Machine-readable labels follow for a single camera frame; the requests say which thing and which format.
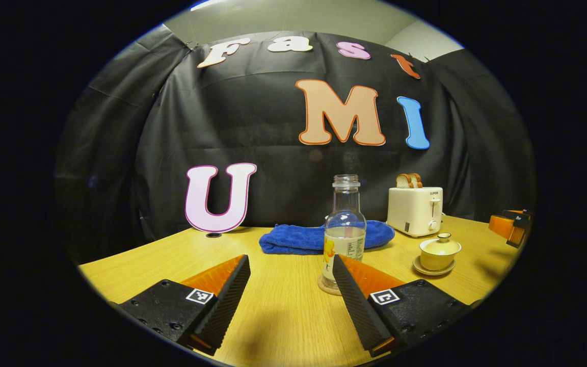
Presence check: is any yellow saucer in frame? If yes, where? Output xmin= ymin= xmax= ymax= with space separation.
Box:
xmin=413 ymin=255 xmax=457 ymax=277

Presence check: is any round cork coaster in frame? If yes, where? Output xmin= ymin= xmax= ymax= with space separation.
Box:
xmin=317 ymin=275 xmax=343 ymax=297

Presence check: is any cream toaster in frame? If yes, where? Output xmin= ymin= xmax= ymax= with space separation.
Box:
xmin=387 ymin=187 xmax=444 ymax=238

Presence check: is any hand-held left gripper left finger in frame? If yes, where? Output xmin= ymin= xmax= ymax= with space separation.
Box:
xmin=115 ymin=254 xmax=252 ymax=356

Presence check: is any blue towel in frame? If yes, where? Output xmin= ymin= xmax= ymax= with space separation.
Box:
xmin=259 ymin=220 xmax=396 ymax=255

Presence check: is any clear water bottle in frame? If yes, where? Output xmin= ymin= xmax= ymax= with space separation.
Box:
xmin=322 ymin=174 xmax=367 ymax=286

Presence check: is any black backdrop cloth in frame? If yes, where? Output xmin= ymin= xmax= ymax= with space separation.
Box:
xmin=54 ymin=20 xmax=536 ymax=266

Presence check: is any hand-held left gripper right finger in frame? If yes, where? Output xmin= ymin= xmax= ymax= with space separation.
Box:
xmin=332 ymin=254 xmax=470 ymax=358

